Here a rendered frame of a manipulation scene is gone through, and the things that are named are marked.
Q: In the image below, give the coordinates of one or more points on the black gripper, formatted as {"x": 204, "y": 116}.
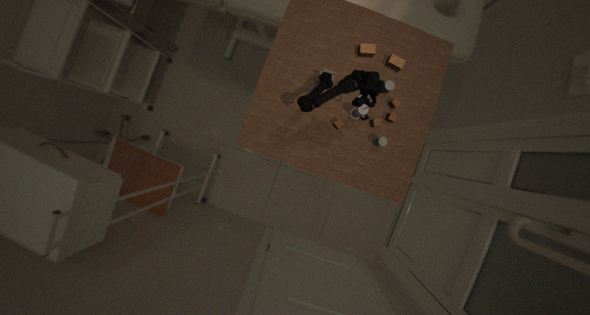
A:
{"x": 359, "y": 101}

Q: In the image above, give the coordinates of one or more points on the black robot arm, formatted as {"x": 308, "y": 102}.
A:
{"x": 346, "y": 85}

